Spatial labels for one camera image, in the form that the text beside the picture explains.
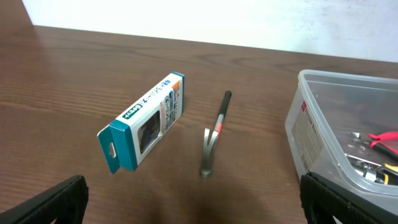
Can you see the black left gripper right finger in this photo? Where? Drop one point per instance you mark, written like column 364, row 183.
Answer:
column 324, row 201

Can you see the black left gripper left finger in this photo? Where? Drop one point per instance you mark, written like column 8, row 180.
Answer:
column 63, row 203

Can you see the stubby yellow black screwdriver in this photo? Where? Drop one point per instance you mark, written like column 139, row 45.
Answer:
column 385, row 178

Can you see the slim black yellow screwdriver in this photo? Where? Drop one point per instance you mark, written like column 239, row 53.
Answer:
column 363, row 163

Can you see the red handled pliers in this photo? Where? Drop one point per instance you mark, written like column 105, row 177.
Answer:
column 376, row 142

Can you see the teal white product box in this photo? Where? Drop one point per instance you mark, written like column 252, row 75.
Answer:
column 128, row 139

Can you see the small hammer black handle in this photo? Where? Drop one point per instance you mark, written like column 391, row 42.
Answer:
column 210, row 139

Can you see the clear plastic storage container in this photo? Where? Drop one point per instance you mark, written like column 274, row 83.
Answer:
column 327, row 106

